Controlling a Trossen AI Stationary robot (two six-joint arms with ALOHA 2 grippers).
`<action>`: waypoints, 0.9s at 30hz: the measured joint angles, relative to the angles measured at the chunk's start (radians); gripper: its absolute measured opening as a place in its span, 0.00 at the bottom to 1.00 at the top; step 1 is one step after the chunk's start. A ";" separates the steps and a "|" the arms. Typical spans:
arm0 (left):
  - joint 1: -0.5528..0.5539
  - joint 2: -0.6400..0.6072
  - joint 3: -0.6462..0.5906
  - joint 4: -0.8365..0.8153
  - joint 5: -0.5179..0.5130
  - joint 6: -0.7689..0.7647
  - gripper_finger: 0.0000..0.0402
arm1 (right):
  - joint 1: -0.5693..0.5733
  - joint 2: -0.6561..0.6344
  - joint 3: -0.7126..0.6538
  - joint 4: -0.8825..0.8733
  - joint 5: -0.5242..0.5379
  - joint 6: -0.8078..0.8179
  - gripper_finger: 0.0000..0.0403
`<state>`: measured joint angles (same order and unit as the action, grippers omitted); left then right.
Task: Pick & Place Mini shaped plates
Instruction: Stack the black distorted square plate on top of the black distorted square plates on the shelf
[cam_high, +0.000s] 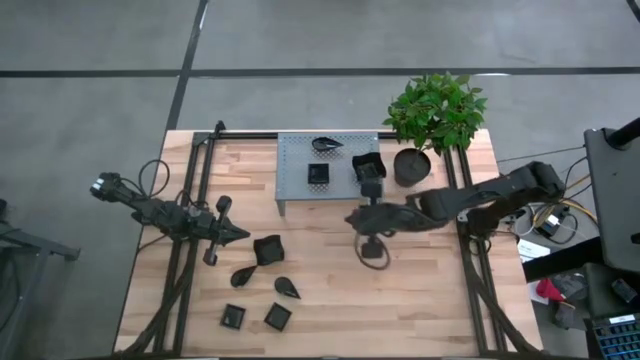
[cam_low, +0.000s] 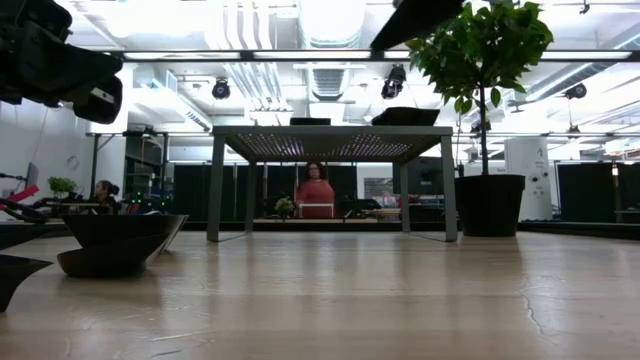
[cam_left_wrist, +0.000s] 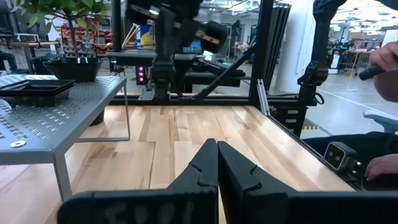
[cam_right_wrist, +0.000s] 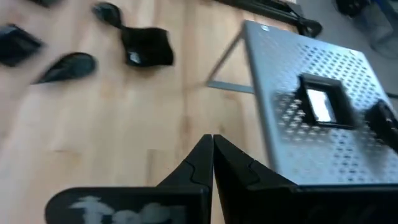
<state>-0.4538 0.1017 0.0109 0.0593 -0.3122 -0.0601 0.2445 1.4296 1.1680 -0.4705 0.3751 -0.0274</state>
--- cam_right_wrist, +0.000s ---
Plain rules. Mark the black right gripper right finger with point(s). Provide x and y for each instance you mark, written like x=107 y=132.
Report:
x=248 y=193

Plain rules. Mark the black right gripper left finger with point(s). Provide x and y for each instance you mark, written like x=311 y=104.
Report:
x=196 y=174

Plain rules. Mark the black wavy square plate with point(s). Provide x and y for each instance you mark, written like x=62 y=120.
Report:
x=384 y=121
x=149 y=46

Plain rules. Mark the gray perforated metal shelf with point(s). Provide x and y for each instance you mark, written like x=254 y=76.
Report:
x=273 y=62

